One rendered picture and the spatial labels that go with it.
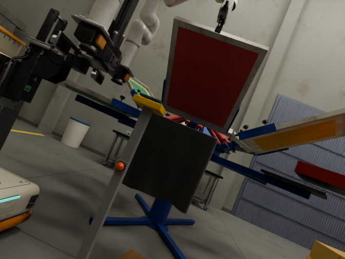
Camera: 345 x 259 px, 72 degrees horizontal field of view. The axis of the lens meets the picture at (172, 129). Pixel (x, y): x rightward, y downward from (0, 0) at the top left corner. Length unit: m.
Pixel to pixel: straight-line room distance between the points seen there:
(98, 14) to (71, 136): 4.70
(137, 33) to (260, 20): 5.58
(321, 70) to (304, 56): 0.53
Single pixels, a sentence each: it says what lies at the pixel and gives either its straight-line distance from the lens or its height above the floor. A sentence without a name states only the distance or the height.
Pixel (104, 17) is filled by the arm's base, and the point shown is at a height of 1.19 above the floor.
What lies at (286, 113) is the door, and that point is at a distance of 6.25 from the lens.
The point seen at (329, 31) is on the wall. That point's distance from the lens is 7.42.
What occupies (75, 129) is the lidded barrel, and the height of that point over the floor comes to 0.38.
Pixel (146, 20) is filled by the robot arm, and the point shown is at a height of 1.47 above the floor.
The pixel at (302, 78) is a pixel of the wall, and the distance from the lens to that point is 6.67.
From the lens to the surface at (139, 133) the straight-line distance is 1.03.
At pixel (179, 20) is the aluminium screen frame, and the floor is 1.53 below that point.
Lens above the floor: 0.79
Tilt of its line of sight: 5 degrees up
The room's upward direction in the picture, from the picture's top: 23 degrees clockwise
